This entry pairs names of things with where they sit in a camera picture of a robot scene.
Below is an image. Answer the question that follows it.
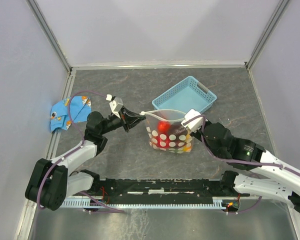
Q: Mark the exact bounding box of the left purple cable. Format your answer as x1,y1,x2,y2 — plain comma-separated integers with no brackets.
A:
36,90,110,210

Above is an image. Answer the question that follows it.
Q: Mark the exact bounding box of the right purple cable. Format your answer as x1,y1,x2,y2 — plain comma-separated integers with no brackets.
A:
182,114,300,215

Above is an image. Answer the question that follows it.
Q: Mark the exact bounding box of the light blue cable duct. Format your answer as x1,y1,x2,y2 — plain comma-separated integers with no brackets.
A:
60,197,226,210

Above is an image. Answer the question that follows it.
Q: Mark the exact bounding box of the blue patterned cloth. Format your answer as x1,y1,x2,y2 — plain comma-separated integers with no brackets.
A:
50,96,92,132

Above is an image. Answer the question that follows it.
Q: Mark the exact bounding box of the green yellow toy mango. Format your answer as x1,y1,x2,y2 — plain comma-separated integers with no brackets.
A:
179,135,193,153

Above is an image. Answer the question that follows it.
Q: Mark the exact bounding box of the clear dotted zip top bag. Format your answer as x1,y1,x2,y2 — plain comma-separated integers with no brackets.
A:
140,109,193,154

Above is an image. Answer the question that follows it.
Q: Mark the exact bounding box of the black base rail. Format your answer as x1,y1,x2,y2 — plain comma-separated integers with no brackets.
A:
72,177,251,205

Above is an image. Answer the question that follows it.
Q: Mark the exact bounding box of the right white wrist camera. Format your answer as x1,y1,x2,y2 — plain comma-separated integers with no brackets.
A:
181,109,207,133

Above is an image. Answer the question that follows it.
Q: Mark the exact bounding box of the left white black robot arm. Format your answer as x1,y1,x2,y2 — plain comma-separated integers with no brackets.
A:
25,107,146,211

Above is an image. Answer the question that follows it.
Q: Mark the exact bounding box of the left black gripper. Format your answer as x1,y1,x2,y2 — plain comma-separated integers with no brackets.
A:
99,105,146,135

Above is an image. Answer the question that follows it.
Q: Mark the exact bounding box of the purple cable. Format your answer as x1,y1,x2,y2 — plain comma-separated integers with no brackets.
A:
36,90,110,210
182,114,300,215

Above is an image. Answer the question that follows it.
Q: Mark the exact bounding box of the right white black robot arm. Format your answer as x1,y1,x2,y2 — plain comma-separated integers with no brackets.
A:
200,121,300,213

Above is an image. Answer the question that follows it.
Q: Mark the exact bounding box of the dark red toy fruit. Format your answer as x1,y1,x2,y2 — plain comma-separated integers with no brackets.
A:
169,124,188,137

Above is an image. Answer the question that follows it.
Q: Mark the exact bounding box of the light blue plastic basket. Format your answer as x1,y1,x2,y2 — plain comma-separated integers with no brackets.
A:
152,76,217,113

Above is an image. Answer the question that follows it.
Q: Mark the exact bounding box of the red toy wax apple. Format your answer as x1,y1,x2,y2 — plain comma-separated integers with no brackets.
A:
157,121,171,133

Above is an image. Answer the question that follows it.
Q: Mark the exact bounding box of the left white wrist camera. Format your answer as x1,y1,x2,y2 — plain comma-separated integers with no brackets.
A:
106,94,124,118

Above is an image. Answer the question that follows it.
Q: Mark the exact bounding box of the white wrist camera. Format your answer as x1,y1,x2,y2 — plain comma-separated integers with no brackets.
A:
181,109,207,133
106,94,124,118

